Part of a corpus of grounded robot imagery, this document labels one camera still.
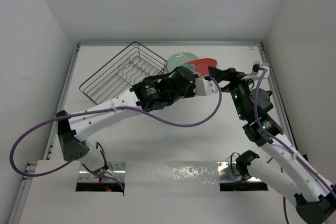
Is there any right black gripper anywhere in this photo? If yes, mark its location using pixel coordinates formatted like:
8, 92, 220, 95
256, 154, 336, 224
208, 65, 258, 120

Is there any red and teal plate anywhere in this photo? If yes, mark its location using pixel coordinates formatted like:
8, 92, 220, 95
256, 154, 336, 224
183, 58, 217, 78

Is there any green flower plate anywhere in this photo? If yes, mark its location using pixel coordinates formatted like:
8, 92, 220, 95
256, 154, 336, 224
167, 52, 199, 72

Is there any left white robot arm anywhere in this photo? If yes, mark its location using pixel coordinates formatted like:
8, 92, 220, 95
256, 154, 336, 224
57, 67, 196, 172

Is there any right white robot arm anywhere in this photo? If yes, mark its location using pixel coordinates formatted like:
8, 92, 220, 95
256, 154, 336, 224
208, 62, 335, 223

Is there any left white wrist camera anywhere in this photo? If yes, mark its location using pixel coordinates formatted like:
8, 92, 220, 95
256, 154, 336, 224
193, 78, 218, 97

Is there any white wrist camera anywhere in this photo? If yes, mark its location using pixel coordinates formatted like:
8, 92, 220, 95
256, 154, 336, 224
251, 61, 270, 81
193, 78, 218, 97

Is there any wire dish rack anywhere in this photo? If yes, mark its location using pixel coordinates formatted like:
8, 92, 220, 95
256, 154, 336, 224
79, 41, 167, 105

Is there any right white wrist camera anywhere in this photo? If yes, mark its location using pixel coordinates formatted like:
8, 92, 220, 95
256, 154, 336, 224
251, 61, 270, 81

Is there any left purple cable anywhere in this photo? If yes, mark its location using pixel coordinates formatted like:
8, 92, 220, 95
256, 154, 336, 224
9, 76, 224, 190

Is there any purple cable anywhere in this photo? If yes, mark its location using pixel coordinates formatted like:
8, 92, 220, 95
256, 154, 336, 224
254, 68, 336, 224
9, 76, 224, 190

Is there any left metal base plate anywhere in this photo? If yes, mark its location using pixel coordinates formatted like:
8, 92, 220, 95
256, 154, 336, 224
77, 162, 126, 183

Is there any metal base plate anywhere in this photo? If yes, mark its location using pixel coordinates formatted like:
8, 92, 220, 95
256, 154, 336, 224
77, 162, 126, 183
217, 161, 262, 184

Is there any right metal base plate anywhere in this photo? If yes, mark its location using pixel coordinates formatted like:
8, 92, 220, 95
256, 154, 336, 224
217, 161, 262, 184

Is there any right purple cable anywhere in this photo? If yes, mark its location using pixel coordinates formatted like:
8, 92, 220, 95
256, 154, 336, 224
254, 68, 336, 224

